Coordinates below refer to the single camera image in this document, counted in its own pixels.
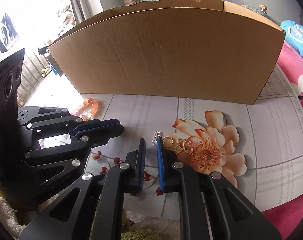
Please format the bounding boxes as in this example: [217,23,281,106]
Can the orange bead bracelet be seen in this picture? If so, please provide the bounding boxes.
[75,97,102,120]

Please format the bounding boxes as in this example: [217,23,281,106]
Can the gold heart earrings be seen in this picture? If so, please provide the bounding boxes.
[175,138,193,155]

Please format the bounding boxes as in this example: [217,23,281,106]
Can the gold hoop earring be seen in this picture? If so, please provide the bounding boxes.
[163,137,174,148]

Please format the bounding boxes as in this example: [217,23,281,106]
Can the floral bed sheet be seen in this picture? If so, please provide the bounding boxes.
[23,64,303,221]

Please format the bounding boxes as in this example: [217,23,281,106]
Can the pink fleece blanket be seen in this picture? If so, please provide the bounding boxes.
[255,42,303,239]

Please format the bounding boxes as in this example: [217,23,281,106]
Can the brown cardboard box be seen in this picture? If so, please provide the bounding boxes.
[48,0,285,104]

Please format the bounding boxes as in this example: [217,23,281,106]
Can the blue pillow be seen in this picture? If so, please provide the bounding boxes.
[280,20,303,57]

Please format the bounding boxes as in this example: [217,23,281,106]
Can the mushroom figurine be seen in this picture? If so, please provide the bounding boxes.
[259,4,267,14]

